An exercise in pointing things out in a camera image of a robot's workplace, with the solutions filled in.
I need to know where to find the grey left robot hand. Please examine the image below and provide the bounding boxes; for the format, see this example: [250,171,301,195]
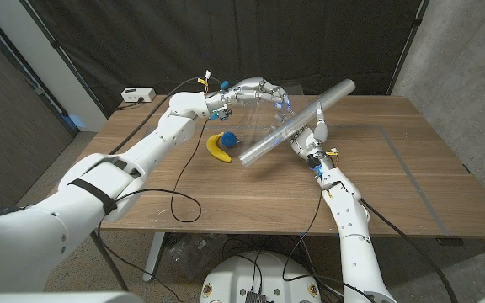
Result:
[205,77,293,123]

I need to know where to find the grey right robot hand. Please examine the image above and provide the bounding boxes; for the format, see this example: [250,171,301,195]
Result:
[288,100,340,169]

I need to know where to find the cling film roll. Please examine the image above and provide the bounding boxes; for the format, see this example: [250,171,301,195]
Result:
[238,78,356,167]

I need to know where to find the blue spiky ball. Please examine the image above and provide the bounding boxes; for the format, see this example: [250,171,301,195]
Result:
[221,131,238,149]

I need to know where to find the yellow toy banana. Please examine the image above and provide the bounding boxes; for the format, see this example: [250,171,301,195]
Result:
[205,131,233,163]

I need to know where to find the white power strip box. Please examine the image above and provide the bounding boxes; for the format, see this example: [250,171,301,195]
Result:
[120,87,157,104]

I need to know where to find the black backdrop curtain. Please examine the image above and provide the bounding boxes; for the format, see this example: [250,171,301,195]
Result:
[27,0,424,114]

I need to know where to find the black backdrop stand pole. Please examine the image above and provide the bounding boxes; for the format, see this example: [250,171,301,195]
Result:
[19,0,109,119]
[387,0,431,96]

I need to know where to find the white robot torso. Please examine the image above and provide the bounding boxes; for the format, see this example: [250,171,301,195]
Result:
[200,251,322,303]

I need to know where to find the clear plastic bag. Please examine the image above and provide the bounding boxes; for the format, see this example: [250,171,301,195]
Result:
[168,235,227,279]

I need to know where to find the white table leg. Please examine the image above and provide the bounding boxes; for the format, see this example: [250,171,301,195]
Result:
[142,231,166,282]

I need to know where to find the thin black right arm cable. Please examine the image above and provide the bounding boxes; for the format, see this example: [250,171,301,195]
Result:
[282,176,374,303]

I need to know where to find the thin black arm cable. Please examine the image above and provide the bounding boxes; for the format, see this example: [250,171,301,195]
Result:
[97,117,210,303]
[282,176,374,303]

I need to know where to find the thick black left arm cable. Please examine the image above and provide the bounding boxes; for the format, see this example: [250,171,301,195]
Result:
[108,77,210,156]

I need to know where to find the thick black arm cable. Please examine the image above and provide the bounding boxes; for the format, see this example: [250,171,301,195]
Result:
[360,197,461,303]
[108,77,210,156]

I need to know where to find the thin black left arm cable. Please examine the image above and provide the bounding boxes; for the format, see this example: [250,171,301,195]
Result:
[97,117,210,303]

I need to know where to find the black power strip cable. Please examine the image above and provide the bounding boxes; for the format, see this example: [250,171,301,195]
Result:
[115,97,145,111]

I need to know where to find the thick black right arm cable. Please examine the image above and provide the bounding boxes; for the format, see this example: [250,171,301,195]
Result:
[360,197,461,303]

